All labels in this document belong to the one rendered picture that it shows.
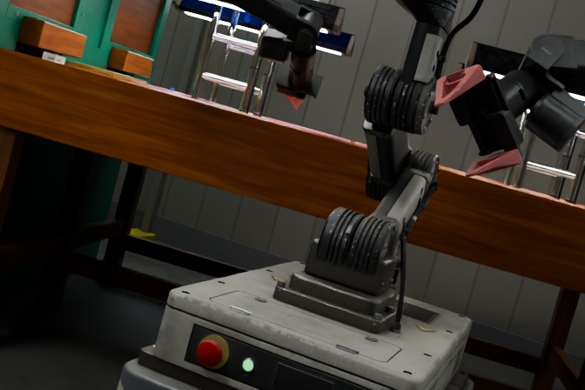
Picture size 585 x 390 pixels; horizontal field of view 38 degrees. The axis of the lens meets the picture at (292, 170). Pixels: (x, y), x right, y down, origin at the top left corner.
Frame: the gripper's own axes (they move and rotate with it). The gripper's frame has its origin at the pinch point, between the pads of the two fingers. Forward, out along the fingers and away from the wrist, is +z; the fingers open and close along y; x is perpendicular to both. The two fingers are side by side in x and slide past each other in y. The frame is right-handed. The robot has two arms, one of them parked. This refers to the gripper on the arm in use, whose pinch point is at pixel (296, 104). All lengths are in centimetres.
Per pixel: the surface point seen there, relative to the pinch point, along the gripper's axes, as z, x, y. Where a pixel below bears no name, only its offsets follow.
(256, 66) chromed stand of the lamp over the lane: 24.5, -31.3, 19.6
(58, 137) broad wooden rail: 9, 24, 52
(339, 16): -0.6, -34.1, -1.3
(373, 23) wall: 121, -169, 2
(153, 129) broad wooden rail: 3.0, 17.6, 30.2
